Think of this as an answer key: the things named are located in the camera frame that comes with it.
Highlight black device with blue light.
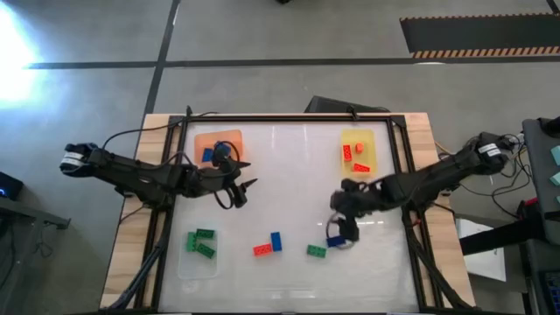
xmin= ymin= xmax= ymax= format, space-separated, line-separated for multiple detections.
xmin=0 ymin=171 xmax=25 ymax=201

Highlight black flat equipment box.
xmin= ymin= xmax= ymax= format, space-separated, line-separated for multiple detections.
xmin=304 ymin=94 xmax=390 ymax=116

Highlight orange translucent plastic bin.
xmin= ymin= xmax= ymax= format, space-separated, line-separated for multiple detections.
xmin=193 ymin=129 xmax=244 ymax=170

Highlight thin black cable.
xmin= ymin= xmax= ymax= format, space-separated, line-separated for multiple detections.
xmin=101 ymin=111 xmax=218 ymax=150

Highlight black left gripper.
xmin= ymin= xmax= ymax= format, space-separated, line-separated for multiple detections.
xmin=190 ymin=157 xmax=258 ymax=210

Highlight black hazard-striped floor mat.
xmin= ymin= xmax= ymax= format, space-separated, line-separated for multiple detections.
xmin=400 ymin=12 xmax=560 ymax=60

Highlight black bar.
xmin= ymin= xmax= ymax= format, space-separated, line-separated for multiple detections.
xmin=458 ymin=218 xmax=533 ymax=257

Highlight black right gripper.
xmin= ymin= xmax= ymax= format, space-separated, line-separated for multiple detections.
xmin=328 ymin=177 xmax=386 ymax=244

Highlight yellow translucent plastic bin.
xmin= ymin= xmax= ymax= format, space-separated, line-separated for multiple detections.
xmin=340 ymin=128 xmax=378 ymax=180

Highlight white paper sheet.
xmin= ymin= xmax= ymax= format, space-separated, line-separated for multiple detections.
xmin=454 ymin=217 xmax=508 ymax=284

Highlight black metal table frame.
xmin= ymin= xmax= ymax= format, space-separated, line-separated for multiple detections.
xmin=107 ymin=112 xmax=472 ymax=315

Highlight clear plastic bin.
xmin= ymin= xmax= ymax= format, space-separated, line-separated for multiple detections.
xmin=177 ymin=218 xmax=220 ymax=281

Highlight black left gripper camera cable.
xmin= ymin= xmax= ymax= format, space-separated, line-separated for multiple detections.
xmin=212 ymin=139 xmax=242 ymax=210

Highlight grey side table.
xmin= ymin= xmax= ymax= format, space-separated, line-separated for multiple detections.
xmin=522 ymin=116 xmax=560 ymax=246

